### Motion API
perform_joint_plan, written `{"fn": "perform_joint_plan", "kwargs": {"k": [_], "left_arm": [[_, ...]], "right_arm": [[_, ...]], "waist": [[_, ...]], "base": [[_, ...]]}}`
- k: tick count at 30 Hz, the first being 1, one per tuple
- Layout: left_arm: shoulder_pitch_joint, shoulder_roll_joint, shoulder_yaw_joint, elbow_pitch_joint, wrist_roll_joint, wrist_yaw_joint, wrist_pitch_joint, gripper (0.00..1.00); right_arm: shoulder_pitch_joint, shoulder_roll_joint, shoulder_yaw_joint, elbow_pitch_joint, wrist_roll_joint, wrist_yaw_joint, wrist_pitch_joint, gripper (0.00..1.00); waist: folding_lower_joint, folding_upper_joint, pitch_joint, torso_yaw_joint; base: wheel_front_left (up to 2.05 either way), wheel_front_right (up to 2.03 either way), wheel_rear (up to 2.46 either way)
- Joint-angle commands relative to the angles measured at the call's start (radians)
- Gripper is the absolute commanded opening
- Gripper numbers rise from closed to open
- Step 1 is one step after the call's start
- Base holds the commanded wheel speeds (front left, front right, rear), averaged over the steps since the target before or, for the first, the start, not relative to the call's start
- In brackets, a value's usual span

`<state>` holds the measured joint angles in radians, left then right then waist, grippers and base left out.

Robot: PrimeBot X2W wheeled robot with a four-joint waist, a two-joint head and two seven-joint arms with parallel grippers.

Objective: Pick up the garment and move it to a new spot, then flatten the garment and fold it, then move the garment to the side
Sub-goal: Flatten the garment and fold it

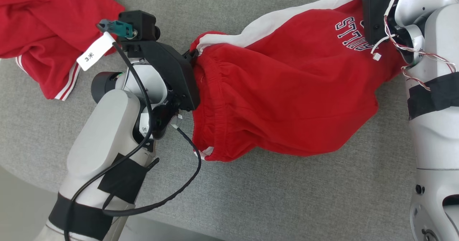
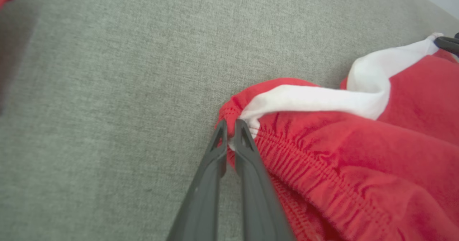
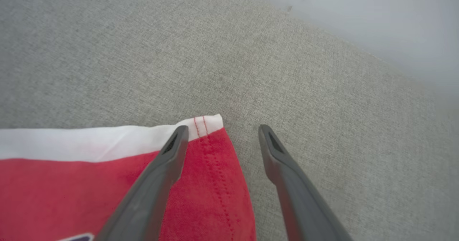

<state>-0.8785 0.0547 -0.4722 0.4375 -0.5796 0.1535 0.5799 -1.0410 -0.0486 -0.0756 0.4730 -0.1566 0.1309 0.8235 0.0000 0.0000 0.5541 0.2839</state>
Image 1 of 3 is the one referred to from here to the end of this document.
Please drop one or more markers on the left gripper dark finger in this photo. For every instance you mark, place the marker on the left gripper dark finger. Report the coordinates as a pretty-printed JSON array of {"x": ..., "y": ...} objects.
[{"x": 190, "y": 54}]

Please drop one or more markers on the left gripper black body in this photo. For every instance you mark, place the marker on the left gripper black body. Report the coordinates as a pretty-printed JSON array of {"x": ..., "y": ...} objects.
[{"x": 172, "y": 72}]

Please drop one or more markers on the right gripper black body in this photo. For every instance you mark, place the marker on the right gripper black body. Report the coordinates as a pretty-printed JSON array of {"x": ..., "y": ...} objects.
[{"x": 376, "y": 8}]

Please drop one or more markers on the red shorts with white stripe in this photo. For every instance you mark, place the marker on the red shorts with white stripe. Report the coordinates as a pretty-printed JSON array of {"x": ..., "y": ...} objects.
[{"x": 279, "y": 90}]

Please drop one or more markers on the red T-shirt with white sleeves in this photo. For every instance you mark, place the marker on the red T-shirt with white sleeves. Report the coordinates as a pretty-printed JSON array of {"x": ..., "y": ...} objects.
[{"x": 43, "y": 18}]

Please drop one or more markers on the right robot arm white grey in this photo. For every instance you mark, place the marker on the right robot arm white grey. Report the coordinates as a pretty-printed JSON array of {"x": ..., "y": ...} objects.
[{"x": 437, "y": 144}]

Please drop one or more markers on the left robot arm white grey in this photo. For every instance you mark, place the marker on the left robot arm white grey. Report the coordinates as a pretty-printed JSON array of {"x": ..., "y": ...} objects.
[{"x": 100, "y": 133}]

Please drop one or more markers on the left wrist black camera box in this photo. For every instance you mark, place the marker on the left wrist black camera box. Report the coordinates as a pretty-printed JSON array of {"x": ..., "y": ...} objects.
[{"x": 141, "y": 24}]

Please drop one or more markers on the teal connector left camera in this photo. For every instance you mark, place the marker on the teal connector left camera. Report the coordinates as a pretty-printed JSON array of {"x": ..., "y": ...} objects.
[{"x": 120, "y": 28}]

